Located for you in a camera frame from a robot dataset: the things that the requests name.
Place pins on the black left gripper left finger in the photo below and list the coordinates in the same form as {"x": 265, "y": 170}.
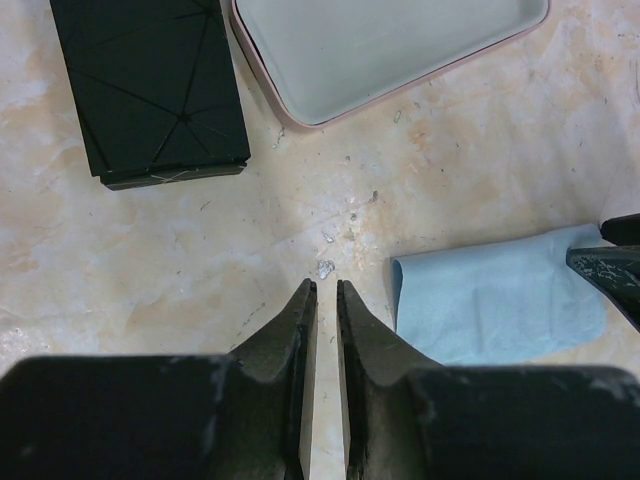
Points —
{"x": 246, "y": 414}

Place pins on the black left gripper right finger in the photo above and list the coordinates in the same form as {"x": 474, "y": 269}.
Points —
{"x": 408, "y": 417}

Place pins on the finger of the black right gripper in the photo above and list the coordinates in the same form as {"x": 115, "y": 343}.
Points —
{"x": 613, "y": 270}

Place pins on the black glasses case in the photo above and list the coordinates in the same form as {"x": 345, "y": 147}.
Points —
{"x": 154, "y": 89}

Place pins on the pink glasses case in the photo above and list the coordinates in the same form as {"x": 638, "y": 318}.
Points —
{"x": 318, "y": 61}

